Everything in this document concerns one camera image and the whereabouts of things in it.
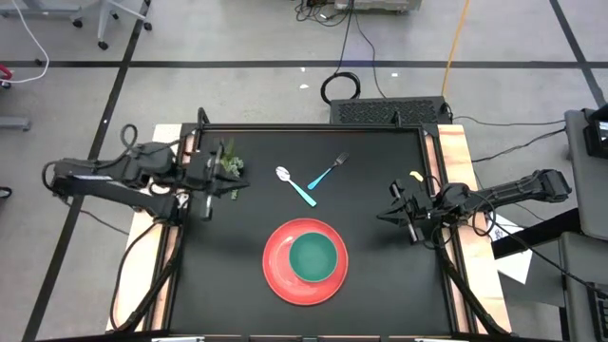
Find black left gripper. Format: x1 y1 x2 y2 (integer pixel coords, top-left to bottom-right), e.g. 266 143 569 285
183 139 250 222

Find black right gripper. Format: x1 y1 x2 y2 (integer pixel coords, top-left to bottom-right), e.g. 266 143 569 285
377 179 436 245

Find spoon with teal handle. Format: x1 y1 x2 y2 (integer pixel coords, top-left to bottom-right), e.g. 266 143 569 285
275 165 318 209

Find fork with blue handle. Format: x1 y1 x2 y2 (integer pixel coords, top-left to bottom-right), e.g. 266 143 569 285
307 152 351 191

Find green bowl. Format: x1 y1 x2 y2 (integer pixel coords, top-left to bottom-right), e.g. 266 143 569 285
288 231 339 283

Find small potted succulent plant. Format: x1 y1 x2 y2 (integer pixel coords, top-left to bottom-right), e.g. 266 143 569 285
218 138 245 200

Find wooden side board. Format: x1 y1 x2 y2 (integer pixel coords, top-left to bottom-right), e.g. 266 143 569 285
104 123 196 333
425 123 513 333

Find red round plate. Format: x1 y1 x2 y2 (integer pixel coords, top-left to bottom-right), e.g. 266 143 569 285
262 218 350 306

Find black computer case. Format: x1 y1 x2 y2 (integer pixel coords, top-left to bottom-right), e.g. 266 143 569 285
329 96 452 127

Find white paper sheet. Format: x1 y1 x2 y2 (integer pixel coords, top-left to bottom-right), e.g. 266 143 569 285
488 216 534 285

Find grey cabinet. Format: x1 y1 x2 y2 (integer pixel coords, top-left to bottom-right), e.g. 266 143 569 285
564 108 608 241

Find grey desk with keyboard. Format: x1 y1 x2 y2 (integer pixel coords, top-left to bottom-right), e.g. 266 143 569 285
559 232 608 342

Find grey office chair base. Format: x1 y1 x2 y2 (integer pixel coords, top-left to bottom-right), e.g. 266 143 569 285
70 0 153 51

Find grey equipment box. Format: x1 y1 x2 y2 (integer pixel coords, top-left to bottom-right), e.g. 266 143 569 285
334 0 422 13

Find black monitor device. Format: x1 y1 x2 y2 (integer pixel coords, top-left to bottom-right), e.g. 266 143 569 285
582 104 608 160

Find grey stand foot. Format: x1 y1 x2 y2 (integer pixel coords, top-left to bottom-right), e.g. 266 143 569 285
0 116 32 132

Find black table frame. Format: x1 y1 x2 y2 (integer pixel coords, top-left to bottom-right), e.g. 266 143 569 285
106 106 514 342

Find coiled black cable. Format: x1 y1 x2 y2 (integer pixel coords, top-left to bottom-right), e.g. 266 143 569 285
320 70 362 105

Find black floor cable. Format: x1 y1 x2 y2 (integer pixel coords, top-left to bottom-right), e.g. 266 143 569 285
471 127 566 163
450 115 566 127

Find yellow floor cable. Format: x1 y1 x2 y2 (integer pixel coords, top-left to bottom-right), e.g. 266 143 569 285
440 0 472 98

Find tangled black cables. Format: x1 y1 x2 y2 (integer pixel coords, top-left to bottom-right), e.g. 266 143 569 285
294 0 355 28

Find white floor cable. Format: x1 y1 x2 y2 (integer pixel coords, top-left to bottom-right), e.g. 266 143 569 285
0 0 51 86

